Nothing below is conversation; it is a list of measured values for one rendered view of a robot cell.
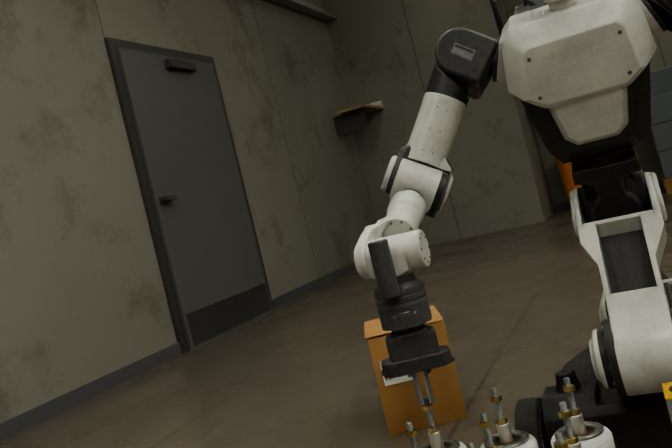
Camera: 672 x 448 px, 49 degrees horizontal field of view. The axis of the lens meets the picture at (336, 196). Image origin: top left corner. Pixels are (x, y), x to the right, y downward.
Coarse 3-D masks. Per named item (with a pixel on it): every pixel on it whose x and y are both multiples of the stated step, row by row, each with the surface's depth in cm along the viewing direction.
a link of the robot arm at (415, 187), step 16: (400, 176) 144; (416, 176) 143; (432, 176) 144; (448, 176) 144; (400, 192) 142; (416, 192) 142; (432, 192) 143; (400, 208) 136; (416, 208) 138; (432, 208) 145; (416, 224) 134
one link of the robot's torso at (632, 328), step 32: (576, 192) 155; (576, 224) 150; (608, 224) 145; (640, 224) 144; (608, 256) 145; (640, 256) 142; (608, 288) 137; (640, 288) 140; (608, 320) 136; (640, 320) 131; (608, 352) 131; (640, 352) 128; (608, 384) 134; (640, 384) 130
